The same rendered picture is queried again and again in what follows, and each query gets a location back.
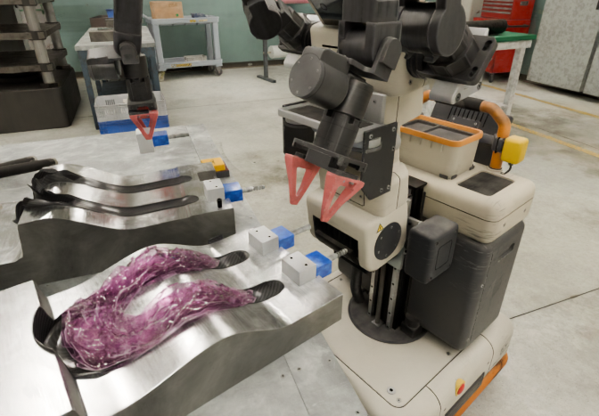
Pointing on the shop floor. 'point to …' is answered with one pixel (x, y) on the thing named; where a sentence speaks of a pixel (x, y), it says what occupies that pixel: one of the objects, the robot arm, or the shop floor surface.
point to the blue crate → (129, 125)
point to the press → (32, 60)
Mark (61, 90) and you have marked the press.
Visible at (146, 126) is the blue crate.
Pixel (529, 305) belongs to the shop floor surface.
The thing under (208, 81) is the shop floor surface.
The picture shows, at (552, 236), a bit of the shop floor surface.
